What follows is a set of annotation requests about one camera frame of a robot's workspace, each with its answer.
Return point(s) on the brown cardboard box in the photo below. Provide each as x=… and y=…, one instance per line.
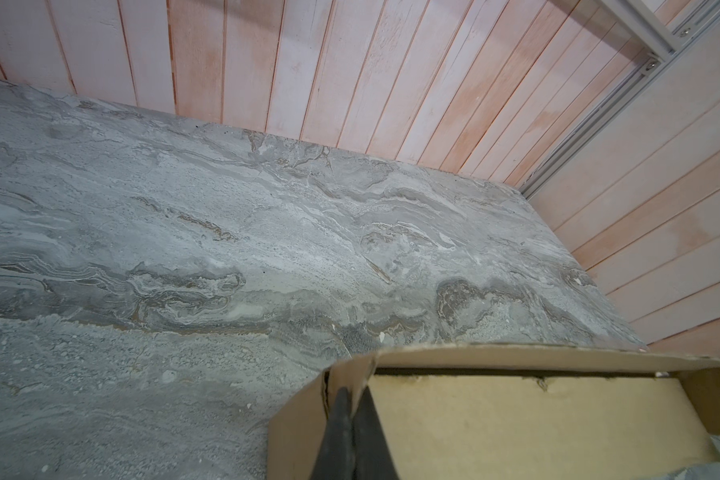
x=515, y=411

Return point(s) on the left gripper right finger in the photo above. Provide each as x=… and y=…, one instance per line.
x=373, y=460

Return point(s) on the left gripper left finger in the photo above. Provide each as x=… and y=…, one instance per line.
x=335, y=459

